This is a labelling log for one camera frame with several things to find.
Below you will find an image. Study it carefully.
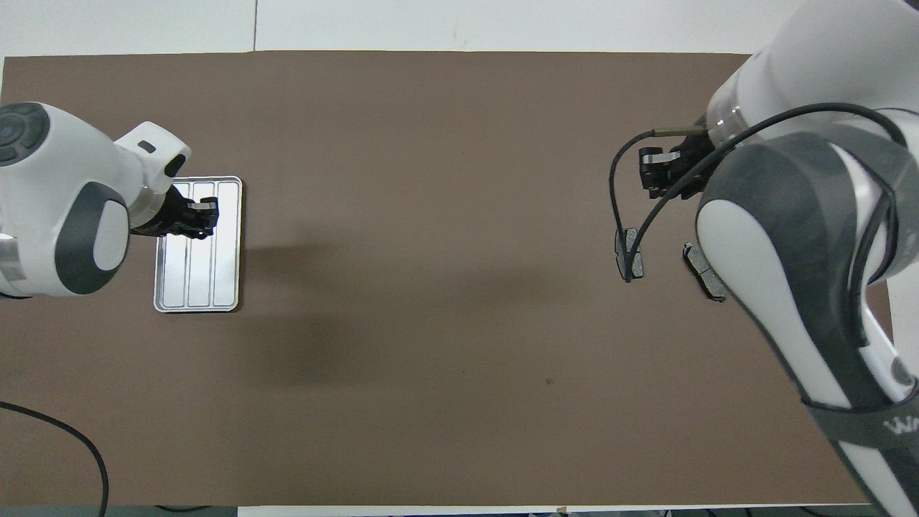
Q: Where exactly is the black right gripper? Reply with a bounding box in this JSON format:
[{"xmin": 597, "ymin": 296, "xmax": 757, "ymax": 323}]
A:
[{"xmin": 639, "ymin": 133, "xmax": 719, "ymax": 200}]

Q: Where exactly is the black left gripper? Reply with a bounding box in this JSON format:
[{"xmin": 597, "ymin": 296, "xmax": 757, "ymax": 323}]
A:
[{"xmin": 133, "ymin": 187, "xmax": 218, "ymax": 241}]

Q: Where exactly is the silver metal tray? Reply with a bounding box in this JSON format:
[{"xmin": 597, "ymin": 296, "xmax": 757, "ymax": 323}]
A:
[{"xmin": 153, "ymin": 176, "xmax": 243, "ymax": 314}]

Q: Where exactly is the dark grey rectangular brake pad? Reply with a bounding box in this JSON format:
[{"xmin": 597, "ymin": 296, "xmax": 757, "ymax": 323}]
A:
[{"xmin": 615, "ymin": 228, "xmax": 645, "ymax": 282}]

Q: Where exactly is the dark grey angled brake pad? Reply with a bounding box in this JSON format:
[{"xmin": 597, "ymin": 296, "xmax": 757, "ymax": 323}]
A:
[{"xmin": 682, "ymin": 243, "xmax": 727, "ymax": 302}]

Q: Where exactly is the brown table mat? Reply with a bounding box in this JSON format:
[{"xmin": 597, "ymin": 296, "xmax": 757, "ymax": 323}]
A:
[{"xmin": 0, "ymin": 50, "xmax": 895, "ymax": 507}]

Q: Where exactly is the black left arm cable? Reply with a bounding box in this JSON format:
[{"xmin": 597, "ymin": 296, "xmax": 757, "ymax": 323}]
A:
[{"xmin": 0, "ymin": 401, "xmax": 110, "ymax": 517}]

